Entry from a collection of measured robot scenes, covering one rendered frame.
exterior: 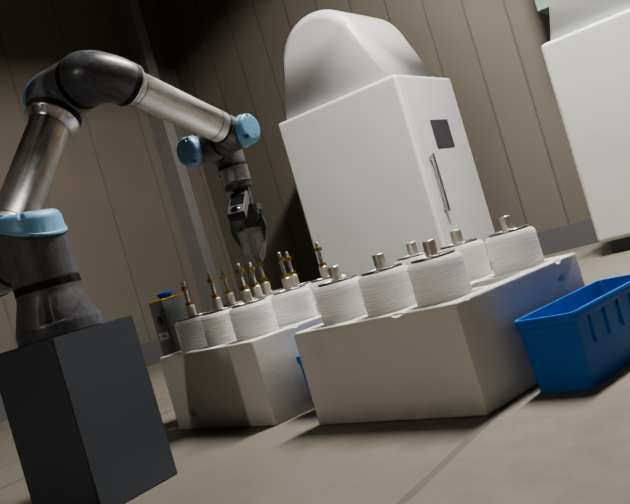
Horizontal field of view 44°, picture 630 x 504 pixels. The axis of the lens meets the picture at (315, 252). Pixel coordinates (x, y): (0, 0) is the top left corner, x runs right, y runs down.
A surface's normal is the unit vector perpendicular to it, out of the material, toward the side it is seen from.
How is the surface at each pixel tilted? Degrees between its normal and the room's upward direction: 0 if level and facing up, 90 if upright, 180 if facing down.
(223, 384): 90
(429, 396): 90
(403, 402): 90
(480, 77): 90
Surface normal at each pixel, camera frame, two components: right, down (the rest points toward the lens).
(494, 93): -0.53, 0.15
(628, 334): 0.67, -0.16
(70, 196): 0.80, -0.24
